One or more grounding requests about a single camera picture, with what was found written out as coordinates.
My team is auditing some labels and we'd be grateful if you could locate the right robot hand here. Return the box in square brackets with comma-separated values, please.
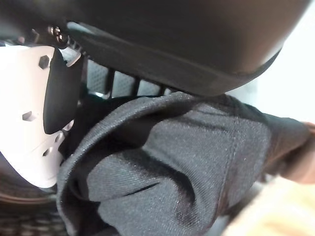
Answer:
[0, 0, 306, 189]

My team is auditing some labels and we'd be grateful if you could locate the black garment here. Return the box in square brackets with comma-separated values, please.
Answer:
[56, 92, 315, 236]

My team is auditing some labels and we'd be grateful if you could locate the dark front-load washing machine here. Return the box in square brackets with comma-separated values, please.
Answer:
[0, 157, 67, 236]

